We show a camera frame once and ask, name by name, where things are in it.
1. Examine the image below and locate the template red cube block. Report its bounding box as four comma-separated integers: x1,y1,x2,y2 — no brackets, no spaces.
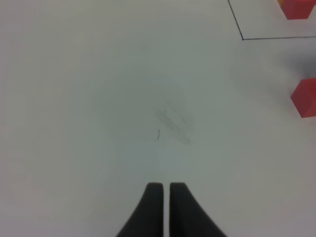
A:
280,0,316,20

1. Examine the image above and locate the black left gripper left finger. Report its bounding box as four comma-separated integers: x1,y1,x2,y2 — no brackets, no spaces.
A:
117,183,164,237

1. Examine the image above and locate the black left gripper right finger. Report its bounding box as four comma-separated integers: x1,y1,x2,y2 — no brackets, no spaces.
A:
169,183,225,237

